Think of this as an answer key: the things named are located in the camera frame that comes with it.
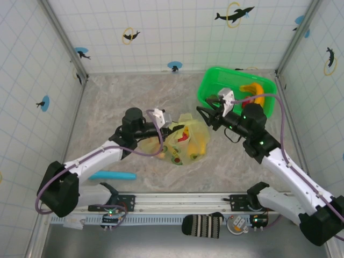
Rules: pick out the turquoise plastic cylinder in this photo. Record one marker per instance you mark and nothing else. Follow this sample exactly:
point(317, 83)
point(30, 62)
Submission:
point(115, 176)

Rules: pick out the aluminium mounting rail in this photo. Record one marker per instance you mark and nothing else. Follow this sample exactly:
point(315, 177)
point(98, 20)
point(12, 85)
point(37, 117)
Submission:
point(182, 201)

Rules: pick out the green plastic basket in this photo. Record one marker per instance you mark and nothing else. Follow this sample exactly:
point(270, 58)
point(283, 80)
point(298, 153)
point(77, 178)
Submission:
point(215, 80)

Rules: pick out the fish blue oval sticker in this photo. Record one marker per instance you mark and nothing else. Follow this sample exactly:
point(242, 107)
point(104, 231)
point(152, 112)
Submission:
point(46, 103)

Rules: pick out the aluminium frame post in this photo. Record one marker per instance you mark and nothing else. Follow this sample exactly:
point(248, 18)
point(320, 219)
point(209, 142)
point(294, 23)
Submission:
point(298, 37)
point(64, 37)

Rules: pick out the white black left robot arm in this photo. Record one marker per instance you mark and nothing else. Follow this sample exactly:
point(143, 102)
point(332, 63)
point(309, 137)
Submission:
point(94, 160)

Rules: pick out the white paper tag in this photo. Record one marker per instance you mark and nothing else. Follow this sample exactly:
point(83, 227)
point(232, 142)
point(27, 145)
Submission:
point(74, 223)

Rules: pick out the black beige striped sock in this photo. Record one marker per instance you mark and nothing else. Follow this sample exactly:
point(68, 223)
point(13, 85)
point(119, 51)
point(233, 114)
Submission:
point(201, 225)

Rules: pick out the seal blue circle sticker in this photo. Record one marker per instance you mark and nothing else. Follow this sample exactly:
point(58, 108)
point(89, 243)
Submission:
point(174, 64)

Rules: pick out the fake banana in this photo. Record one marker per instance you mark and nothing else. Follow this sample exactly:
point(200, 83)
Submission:
point(256, 91)

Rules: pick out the shark blue oval sticker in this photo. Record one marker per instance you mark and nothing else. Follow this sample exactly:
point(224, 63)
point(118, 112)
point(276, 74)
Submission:
point(80, 50)

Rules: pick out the red fake fruit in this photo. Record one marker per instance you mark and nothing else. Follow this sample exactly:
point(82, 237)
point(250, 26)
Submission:
point(184, 136)
point(248, 102)

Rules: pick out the yellow translucent plastic bag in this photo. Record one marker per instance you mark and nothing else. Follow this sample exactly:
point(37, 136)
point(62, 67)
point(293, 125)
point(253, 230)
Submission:
point(200, 131)

